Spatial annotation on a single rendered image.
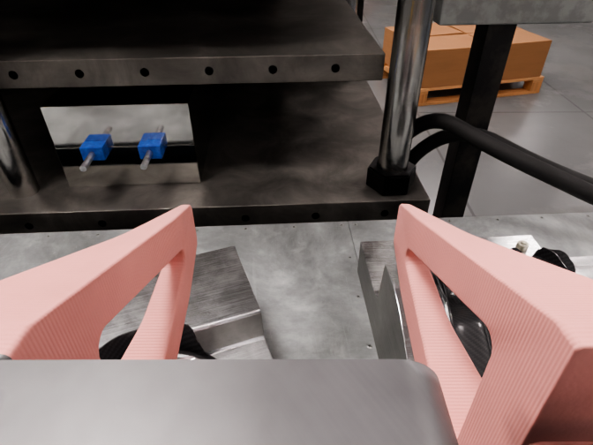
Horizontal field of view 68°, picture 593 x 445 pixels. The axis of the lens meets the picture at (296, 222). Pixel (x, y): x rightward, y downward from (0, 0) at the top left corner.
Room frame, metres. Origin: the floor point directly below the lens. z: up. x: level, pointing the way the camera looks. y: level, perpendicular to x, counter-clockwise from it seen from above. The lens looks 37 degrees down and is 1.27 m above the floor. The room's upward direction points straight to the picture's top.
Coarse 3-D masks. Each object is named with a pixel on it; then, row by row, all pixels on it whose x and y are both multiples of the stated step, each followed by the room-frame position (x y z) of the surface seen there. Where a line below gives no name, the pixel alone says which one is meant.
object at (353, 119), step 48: (48, 96) 1.27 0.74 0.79; (240, 96) 1.27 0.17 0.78; (288, 96) 1.27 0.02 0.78; (336, 96) 1.27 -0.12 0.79; (48, 144) 0.96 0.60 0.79; (240, 144) 0.96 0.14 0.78; (288, 144) 0.96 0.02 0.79; (336, 144) 0.96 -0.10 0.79; (0, 192) 0.75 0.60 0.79; (48, 192) 0.75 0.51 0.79; (96, 192) 0.75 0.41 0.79; (144, 192) 0.75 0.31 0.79; (192, 192) 0.75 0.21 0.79; (240, 192) 0.75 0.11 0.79; (288, 192) 0.75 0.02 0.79; (336, 192) 0.74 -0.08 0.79
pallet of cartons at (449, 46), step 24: (432, 24) 3.85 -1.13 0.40; (384, 48) 3.74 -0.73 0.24; (432, 48) 3.17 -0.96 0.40; (456, 48) 3.17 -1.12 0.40; (528, 48) 3.31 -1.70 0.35; (384, 72) 3.70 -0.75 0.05; (432, 72) 3.13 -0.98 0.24; (456, 72) 3.17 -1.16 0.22; (504, 72) 3.28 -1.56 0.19; (528, 72) 3.33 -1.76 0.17; (456, 96) 3.24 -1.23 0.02; (504, 96) 3.28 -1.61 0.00
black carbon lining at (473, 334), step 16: (544, 256) 0.38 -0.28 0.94; (560, 256) 0.37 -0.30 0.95; (448, 288) 0.39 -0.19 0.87; (448, 304) 0.31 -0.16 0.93; (464, 304) 0.34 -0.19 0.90; (464, 320) 0.30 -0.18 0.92; (480, 320) 0.30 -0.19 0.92; (464, 336) 0.28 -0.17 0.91; (480, 336) 0.28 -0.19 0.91; (480, 352) 0.27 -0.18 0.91; (480, 368) 0.26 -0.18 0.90
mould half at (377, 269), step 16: (496, 240) 0.50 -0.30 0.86; (512, 240) 0.50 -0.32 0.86; (528, 240) 0.50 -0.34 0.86; (368, 256) 0.47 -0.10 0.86; (384, 256) 0.47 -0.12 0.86; (576, 256) 0.38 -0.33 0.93; (592, 256) 0.38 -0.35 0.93; (368, 272) 0.44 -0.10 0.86; (384, 272) 0.37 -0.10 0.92; (432, 272) 0.36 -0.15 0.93; (576, 272) 0.35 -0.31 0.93; (592, 272) 0.35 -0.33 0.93; (368, 288) 0.43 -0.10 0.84; (384, 288) 0.36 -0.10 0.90; (400, 288) 0.33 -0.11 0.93; (368, 304) 0.42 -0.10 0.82; (384, 304) 0.35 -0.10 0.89; (400, 304) 0.31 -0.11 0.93; (384, 320) 0.34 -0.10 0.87; (400, 320) 0.30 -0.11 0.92; (384, 336) 0.33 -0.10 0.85; (400, 336) 0.29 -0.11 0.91; (384, 352) 0.32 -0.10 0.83; (400, 352) 0.28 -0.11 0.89
